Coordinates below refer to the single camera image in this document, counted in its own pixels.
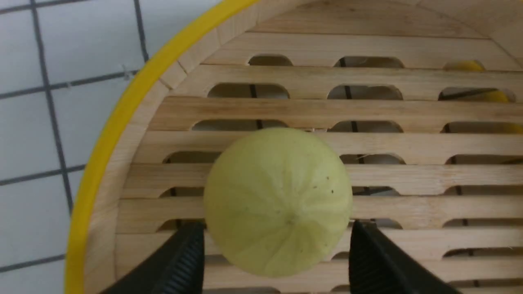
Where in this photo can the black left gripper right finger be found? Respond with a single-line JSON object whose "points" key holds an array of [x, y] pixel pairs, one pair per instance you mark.
{"points": [[376, 265]]}

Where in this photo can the yellow rimmed bamboo steamer basket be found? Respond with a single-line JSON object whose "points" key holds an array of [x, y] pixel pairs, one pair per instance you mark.
{"points": [[436, 83]]}

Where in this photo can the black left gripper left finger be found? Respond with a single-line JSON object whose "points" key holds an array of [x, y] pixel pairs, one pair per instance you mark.
{"points": [[177, 267]]}

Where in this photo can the yellow steamed bun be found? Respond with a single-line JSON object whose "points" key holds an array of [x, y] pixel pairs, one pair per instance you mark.
{"points": [[277, 202]]}

